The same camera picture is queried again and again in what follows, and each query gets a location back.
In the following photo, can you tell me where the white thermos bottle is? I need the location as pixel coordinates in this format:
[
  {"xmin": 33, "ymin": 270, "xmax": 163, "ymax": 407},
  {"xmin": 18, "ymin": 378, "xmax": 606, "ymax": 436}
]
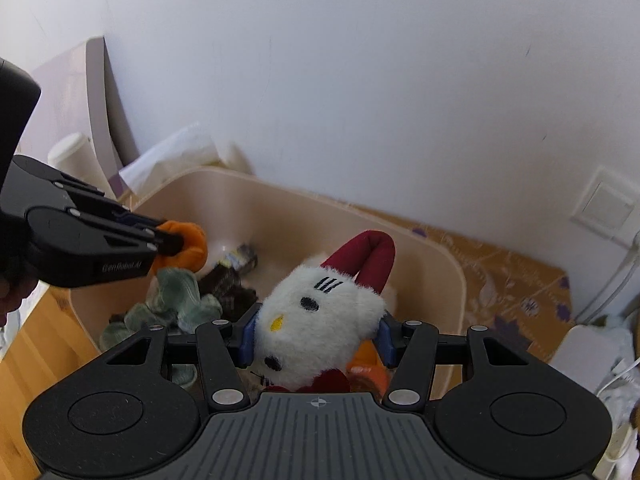
[{"xmin": 48, "ymin": 132, "xmax": 116, "ymax": 200}]

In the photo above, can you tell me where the long cartoon sticker box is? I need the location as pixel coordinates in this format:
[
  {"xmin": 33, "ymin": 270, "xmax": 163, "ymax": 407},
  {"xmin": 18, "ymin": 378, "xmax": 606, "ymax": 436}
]
[{"xmin": 218, "ymin": 244, "xmax": 258, "ymax": 275}]

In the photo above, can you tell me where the white power cable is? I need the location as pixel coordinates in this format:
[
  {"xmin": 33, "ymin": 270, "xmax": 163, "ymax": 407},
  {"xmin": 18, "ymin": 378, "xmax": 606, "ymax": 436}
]
[{"xmin": 574, "ymin": 231, "xmax": 640, "ymax": 326}]

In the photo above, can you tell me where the beige plastic storage bin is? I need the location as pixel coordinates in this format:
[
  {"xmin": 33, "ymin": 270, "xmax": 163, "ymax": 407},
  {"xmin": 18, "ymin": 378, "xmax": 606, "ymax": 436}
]
[{"xmin": 69, "ymin": 166, "xmax": 469, "ymax": 401}]

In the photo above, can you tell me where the patterned brown cardboard box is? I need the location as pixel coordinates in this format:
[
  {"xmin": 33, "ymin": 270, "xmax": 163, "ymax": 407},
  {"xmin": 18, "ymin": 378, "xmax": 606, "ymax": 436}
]
[{"xmin": 359, "ymin": 206, "xmax": 574, "ymax": 362}]

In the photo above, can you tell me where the brown bow hair accessory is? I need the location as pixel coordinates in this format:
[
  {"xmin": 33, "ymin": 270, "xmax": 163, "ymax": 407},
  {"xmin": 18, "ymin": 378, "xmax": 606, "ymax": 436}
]
[{"xmin": 198, "ymin": 263, "xmax": 258, "ymax": 322}]

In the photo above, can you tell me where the person left hand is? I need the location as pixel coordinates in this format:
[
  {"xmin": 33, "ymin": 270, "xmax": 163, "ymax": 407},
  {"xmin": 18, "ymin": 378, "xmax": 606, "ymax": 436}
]
[{"xmin": 0, "ymin": 261, "xmax": 38, "ymax": 327}]

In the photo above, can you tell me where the white hello kitty plush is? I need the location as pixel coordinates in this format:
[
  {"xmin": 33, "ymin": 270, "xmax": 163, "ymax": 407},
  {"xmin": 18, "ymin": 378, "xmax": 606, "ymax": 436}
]
[{"xmin": 250, "ymin": 230, "xmax": 396, "ymax": 393}]

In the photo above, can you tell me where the orange knit item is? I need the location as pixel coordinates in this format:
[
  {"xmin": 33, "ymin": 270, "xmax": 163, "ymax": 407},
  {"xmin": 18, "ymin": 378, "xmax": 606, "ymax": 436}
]
[{"xmin": 150, "ymin": 220, "xmax": 208, "ymax": 275}]

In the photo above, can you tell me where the green scrunchie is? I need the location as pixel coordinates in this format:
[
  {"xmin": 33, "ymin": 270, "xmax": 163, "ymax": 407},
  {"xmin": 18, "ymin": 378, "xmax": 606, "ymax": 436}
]
[{"xmin": 98, "ymin": 266, "xmax": 224, "ymax": 391}]

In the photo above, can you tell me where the white wall socket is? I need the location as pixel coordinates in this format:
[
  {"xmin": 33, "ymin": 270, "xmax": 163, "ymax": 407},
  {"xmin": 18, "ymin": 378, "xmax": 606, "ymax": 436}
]
[{"xmin": 570, "ymin": 166, "xmax": 639, "ymax": 248}]

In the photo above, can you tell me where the white phone stand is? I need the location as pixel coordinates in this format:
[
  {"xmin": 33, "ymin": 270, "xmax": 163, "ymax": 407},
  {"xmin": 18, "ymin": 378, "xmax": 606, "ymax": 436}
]
[{"xmin": 549, "ymin": 325, "xmax": 634, "ymax": 393}]

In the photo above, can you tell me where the orange medicine bottle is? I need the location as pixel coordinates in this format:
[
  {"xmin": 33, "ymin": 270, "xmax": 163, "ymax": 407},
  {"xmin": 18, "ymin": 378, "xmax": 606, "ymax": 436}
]
[{"xmin": 345, "ymin": 340, "xmax": 390, "ymax": 401}]

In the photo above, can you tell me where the purple white board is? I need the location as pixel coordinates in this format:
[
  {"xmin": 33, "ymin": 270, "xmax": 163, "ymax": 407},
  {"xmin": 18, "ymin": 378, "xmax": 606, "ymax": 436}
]
[{"xmin": 16, "ymin": 37, "xmax": 127, "ymax": 198}]

